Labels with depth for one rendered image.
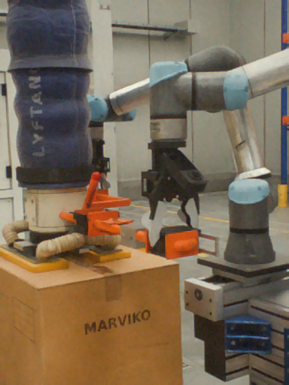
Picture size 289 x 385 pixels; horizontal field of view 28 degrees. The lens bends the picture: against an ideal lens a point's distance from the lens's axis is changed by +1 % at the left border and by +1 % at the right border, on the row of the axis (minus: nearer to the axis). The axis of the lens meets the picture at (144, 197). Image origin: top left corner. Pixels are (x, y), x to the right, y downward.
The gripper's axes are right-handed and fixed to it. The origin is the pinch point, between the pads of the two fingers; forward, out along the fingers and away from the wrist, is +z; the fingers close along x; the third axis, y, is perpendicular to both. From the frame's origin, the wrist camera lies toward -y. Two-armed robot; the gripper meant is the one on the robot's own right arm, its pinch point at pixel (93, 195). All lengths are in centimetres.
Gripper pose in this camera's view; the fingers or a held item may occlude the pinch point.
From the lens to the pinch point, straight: 206.0
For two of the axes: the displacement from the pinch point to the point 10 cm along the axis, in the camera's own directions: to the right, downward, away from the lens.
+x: 8.5, -0.9, 5.1
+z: 0.3, 9.9, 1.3
